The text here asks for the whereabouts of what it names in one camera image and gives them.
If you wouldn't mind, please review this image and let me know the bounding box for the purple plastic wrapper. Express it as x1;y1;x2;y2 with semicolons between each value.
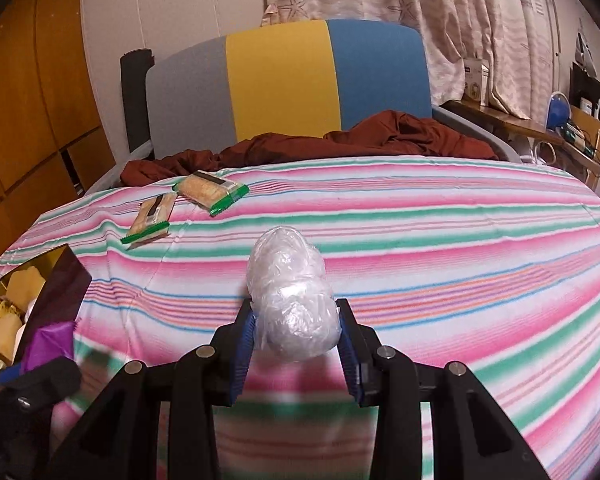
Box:
20;321;76;374

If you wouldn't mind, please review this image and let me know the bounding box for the white plastic bag bundle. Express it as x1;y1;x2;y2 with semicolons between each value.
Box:
246;226;341;362

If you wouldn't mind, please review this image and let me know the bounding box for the yellow knitted sock bundle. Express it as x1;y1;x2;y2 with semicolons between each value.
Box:
0;298;23;361

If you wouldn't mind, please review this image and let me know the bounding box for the gold metal tin tray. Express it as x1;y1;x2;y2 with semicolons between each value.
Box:
0;245;92;370

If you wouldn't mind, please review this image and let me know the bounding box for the green edged snack pack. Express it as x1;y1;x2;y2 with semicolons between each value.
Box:
121;192;176;246
172;171;249;217

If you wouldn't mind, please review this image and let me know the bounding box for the striped pink green bedsheet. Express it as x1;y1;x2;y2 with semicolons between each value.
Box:
0;157;600;479

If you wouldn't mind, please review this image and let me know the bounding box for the dark red blanket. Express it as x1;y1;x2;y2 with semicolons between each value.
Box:
120;110;498;186

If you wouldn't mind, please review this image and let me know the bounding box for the wooden wardrobe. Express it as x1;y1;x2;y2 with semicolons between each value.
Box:
0;0;114;257

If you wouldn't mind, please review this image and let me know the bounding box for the wooden bedside table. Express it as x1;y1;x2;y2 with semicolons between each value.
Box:
442;100;600;182

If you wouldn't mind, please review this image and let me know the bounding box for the beige patterned curtain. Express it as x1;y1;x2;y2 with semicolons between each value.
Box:
266;0;553;122

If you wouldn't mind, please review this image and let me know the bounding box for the black bed post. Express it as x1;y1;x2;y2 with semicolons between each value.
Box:
120;49;155;159

